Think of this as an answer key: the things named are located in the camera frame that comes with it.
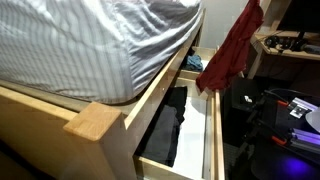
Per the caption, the wooden left drawer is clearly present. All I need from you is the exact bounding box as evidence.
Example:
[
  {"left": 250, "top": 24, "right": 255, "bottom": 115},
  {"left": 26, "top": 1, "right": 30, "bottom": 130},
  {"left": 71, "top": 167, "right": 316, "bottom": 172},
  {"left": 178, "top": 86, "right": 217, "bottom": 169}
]
[{"left": 134, "top": 78, "right": 225, "bottom": 180}]

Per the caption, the silver aluminium rail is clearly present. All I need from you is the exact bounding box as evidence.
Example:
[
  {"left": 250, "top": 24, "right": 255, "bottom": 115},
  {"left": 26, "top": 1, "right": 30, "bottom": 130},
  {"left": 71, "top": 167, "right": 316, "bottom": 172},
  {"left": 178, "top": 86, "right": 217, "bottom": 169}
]
[{"left": 290, "top": 128, "right": 320, "bottom": 154}]

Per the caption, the light blue garment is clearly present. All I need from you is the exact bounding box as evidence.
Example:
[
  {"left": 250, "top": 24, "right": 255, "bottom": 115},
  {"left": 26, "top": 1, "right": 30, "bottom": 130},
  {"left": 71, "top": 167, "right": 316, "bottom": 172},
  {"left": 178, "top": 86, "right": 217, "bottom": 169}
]
[{"left": 184, "top": 55, "right": 203, "bottom": 72}]

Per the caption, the black folded garment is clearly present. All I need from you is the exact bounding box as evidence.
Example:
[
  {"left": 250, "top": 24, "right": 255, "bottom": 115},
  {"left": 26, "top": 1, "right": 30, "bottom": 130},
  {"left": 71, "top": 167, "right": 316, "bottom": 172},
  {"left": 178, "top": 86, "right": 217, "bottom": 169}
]
[{"left": 165, "top": 87, "right": 187, "bottom": 167}]

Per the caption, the red shirt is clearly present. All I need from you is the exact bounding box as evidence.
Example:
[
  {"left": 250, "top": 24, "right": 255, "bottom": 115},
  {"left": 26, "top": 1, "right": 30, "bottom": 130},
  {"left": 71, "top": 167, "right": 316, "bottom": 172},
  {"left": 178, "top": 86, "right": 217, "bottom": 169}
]
[{"left": 196, "top": 0, "right": 264, "bottom": 91}]

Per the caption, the orange handled clamp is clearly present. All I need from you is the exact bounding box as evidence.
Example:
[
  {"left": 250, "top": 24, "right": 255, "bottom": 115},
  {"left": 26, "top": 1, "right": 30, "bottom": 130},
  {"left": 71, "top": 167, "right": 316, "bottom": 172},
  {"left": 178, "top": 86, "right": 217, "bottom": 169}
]
[{"left": 254, "top": 118, "right": 289, "bottom": 147}]

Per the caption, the black monitor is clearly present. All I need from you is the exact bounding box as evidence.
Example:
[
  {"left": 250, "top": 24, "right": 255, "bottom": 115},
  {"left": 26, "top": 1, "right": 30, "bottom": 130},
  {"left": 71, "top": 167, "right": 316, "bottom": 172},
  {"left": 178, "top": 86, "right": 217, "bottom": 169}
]
[{"left": 278, "top": 0, "right": 320, "bottom": 39}]

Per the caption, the grey folded garment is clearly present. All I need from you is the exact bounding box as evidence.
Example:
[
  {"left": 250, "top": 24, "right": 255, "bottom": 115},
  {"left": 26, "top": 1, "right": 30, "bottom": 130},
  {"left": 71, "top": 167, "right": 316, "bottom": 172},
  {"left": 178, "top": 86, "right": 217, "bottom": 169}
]
[{"left": 141, "top": 105, "right": 180, "bottom": 167}]

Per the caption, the grey striped mattress sheet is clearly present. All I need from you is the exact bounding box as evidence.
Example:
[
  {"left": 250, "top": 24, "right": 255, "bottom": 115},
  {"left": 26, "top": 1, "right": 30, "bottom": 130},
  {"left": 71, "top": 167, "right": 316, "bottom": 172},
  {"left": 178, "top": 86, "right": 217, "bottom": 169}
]
[{"left": 0, "top": 0, "right": 203, "bottom": 104}]

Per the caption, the wooden bed frame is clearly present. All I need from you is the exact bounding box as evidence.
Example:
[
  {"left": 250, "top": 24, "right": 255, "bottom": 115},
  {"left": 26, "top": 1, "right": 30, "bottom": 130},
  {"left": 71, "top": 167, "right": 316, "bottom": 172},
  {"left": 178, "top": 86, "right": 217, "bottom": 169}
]
[{"left": 0, "top": 23, "right": 202, "bottom": 180}]

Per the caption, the wooden desk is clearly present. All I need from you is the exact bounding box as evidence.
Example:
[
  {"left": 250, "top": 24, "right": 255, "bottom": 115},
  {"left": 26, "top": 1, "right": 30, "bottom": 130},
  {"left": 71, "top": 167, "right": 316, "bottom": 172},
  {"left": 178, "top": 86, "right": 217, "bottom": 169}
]
[{"left": 246, "top": 0, "right": 320, "bottom": 79}]

